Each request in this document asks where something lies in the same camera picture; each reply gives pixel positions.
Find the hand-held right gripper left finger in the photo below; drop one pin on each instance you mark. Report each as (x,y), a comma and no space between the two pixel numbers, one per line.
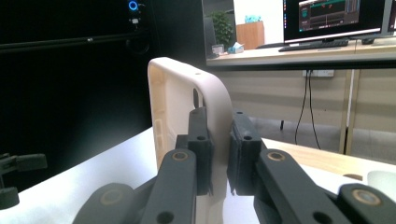
(202,161)

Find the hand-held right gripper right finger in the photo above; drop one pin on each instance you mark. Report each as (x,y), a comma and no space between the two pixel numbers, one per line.
(244,168)

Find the beige phone case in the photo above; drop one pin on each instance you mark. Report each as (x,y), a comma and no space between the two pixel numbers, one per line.
(214,93)

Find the white plastic storage basket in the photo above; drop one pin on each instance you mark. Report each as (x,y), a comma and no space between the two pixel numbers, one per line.
(383,183)

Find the black curtain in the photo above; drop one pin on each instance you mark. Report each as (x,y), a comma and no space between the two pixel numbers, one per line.
(62,99)

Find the long wooden desk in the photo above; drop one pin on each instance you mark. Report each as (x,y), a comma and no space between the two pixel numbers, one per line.
(264,90)

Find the small white box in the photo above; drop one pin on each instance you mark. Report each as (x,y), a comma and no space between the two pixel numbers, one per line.
(218,49)

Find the black metal bar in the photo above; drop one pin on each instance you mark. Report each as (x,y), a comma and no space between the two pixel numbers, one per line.
(62,42)

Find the wooden cabinet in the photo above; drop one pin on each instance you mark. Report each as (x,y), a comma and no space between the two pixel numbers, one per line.
(250,35)

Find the green potted plant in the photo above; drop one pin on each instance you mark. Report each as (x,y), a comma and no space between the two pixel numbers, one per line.
(222,28)

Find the black keyboard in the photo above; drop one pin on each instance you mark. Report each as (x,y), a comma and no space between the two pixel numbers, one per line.
(314,45)

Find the teal bundle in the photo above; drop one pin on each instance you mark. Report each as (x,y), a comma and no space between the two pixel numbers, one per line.
(252,19)

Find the monitor with dark screen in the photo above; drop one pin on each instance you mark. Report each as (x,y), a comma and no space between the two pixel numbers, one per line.
(330,15)

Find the black computer mouse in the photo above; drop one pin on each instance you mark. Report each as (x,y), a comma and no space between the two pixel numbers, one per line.
(368,40)

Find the white wall socket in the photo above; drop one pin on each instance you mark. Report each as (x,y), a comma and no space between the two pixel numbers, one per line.
(320,73)

